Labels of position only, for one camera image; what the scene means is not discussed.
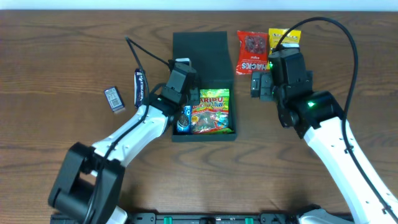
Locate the red snack bag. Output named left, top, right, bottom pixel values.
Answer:
left=236, top=30, right=269, bottom=75

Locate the blue Oreo cookie pack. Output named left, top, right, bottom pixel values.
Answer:
left=177, top=106, right=192, bottom=134

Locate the yellow nut snack bag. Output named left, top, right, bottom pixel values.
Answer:
left=268, top=28, right=301, bottom=55

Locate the green Haribo gummy bag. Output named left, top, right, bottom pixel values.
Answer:
left=191, top=89, right=233, bottom=134

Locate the dark green gift box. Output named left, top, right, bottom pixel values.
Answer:
left=171, top=31, right=237, bottom=142

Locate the purple Dairy Milk bar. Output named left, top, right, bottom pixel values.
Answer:
left=134, top=68, right=146, bottom=109

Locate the small blue mint box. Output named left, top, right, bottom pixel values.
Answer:
left=104, top=86, right=125, bottom=113

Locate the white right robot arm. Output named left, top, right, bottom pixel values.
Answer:
left=251, top=49, right=397, bottom=223

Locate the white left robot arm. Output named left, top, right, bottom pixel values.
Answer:
left=48, top=58, right=200, bottom=224

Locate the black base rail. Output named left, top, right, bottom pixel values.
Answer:
left=124, top=213, right=300, bottom=224

